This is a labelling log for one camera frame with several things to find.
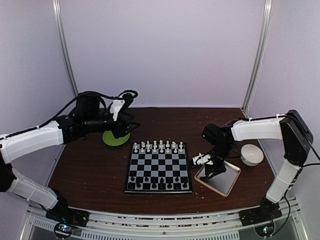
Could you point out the right aluminium frame post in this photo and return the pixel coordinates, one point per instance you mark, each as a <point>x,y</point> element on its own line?
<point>257,64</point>

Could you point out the left aluminium frame post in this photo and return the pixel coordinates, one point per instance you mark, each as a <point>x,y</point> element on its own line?
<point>63,43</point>

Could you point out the white rook piece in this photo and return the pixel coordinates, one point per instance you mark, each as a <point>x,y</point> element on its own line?
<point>135,147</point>

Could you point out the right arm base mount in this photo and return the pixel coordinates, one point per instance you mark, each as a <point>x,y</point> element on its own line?
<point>255,216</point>

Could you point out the front aluminium rail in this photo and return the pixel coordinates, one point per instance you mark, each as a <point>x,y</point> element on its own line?
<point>219,225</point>

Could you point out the white bowl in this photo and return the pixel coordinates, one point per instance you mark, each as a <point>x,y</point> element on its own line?
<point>251,155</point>

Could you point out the black king piece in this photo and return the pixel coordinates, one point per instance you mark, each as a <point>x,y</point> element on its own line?
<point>162,184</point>

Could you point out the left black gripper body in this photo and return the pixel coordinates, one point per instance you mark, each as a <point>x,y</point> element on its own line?
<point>118,131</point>

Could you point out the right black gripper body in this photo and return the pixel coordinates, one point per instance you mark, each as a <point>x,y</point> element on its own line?
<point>221,168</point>

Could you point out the black white chess board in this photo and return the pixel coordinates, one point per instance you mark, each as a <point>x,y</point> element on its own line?
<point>162,160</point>

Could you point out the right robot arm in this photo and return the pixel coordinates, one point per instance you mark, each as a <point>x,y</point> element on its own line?
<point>286,134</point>

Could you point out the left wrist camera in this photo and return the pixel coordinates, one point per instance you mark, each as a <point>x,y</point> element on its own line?
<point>117,105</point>

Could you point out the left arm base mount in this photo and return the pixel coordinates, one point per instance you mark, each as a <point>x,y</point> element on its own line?
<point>73,217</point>

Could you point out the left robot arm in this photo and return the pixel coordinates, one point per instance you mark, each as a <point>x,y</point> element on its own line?
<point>89,112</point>

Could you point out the green plate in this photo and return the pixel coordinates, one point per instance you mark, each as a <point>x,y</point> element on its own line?
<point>109,139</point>

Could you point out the wooden metal tray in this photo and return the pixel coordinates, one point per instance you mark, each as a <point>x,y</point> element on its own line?
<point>222,183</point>

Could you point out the aluminium frame post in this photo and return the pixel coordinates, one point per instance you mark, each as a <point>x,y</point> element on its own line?
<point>63,43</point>
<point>257,64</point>

